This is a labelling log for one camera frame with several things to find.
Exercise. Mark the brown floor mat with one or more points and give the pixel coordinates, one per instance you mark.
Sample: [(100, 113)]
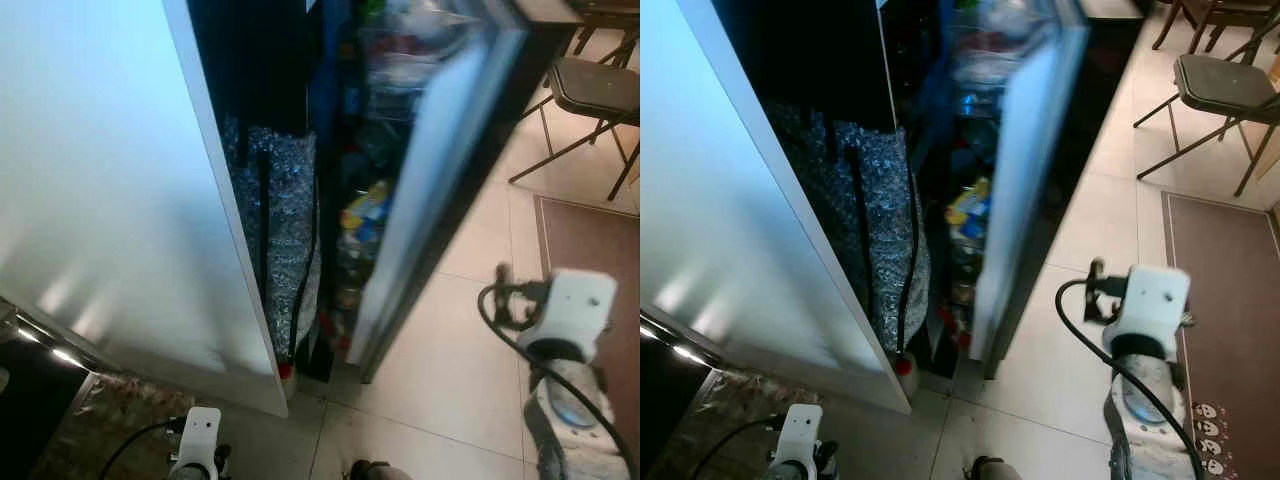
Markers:
[(590, 240), (1225, 260)]

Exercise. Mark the black folding chair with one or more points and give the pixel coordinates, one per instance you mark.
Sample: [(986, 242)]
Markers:
[(1225, 85), (595, 85)]

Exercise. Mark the tall white panel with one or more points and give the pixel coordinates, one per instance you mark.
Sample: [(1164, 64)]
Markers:
[(110, 180), (730, 180)]

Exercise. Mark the black white fridge door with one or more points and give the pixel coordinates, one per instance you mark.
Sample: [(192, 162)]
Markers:
[(430, 180), (1020, 180)]

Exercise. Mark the yellow blue packet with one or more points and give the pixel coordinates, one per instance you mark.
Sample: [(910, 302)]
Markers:
[(968, 205), (368, 205)]

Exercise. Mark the patterned foil sheet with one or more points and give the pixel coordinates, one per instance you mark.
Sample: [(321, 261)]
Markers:
[(720, 395), (110, 420)]

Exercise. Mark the brown wooden chair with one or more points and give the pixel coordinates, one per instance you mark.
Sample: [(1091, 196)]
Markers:
[(605, 12), (1230, 10)]

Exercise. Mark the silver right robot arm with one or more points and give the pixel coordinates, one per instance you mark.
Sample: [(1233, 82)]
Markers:
[(1140, 400), (570, 410)]

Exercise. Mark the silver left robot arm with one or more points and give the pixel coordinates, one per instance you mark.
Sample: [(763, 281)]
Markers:
[(790, 472), (190, 472)]

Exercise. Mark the small red cap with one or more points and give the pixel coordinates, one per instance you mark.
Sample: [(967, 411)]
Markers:
[(906, 366), (286, 371)]

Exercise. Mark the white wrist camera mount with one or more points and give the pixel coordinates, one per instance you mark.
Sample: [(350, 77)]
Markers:
[(800, 428), (575, 305), (1150, 300), (200, 430)]

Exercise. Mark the silver insulated bag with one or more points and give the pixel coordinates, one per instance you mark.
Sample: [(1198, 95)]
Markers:
[(885, 220), (285, 220)]

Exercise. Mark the grey robot foot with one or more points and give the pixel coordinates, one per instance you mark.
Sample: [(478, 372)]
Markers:
[(990, 470), (375, 472)]

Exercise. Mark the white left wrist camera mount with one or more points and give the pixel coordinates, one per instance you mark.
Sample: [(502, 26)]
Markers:
[(200, 430), (800, 428)]

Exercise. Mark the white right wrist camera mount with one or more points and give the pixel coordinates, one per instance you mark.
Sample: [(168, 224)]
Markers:
[(575, 305), (1150, 300)]

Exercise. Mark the black glossy appliance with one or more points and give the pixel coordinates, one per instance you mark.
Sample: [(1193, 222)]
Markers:
[(665, 400), (25, 410)]

